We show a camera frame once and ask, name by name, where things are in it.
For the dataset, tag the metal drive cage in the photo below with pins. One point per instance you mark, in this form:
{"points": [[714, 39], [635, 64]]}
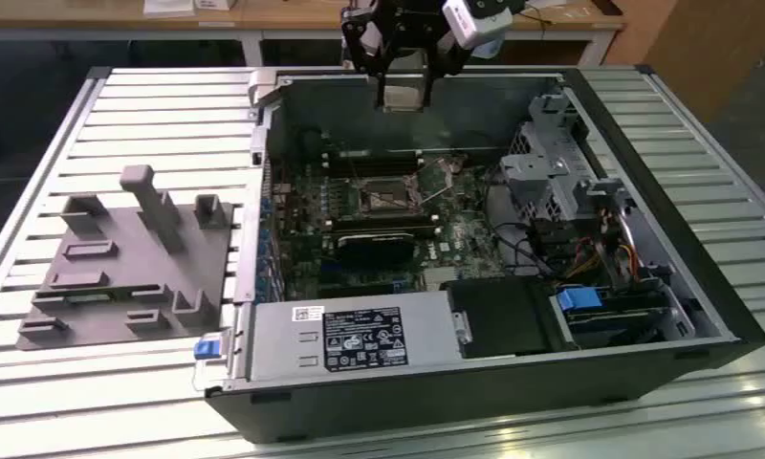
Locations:
{"points": [[536, 177]]}

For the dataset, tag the white box black label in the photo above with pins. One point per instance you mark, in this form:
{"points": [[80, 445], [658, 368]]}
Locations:
{"points": [[214, 4]]}

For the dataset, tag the wooden desk white legs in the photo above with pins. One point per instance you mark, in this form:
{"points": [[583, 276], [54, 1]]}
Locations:
{"points": [[70, 19]]}

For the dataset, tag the black drive bay shroud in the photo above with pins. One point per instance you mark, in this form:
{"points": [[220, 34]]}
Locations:
{"points": [[498, 315]]}

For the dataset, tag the graphics card black shroud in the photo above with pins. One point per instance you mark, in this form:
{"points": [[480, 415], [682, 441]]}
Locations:
{"points": [[376, 246]]}

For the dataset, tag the grey plastic parts rack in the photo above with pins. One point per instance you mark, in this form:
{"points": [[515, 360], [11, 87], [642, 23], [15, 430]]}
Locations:
{"points": [[134, 287]]}

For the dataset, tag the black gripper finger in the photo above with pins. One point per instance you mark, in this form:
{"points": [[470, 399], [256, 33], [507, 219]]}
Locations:
{"points": [[358, 48], [450, 62]]}

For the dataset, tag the silver finned heatsink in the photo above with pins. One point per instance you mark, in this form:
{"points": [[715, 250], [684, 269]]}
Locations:
{"points": [[443, 279]]}

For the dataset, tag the silver CPU plate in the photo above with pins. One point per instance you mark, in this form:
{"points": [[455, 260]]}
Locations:
{"points": [[403, 98]]}

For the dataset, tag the green RAM stick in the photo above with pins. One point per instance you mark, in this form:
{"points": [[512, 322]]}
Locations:
{"points": [[83, 299]]}

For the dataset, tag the plain white box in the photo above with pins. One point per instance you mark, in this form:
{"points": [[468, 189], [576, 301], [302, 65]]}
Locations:
{"points": [[168, 7]]}

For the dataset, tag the blue case latch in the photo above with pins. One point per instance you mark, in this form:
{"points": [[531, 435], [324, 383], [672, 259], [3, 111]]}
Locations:
{"points": [[207, 348]]}

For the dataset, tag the wooden cabinet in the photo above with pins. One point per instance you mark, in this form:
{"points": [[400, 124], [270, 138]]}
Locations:
{"points": [[708, 48]]}

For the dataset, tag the grey power supply unit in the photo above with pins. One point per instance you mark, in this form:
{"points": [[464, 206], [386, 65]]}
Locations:
{"points": [[280, 334]]}

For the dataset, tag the black open PC case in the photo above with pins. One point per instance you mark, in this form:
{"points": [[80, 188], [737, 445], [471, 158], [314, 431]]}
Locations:
{"points": [[420, 411]]}

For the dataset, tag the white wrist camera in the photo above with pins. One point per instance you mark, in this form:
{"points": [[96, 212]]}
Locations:
{"points": [[479, 24]]}

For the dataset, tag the green motherboard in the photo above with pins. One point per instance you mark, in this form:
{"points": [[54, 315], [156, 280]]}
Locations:
{"points": [[459, 225]]}

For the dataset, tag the black RAM slot white clip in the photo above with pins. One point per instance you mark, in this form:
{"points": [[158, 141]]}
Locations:
{"points": [[383, 221], [383, 166], [383, 156]]}

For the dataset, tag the hard disk blue carrier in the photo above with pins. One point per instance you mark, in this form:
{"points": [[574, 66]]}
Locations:
{"points": [[578, 300]]}

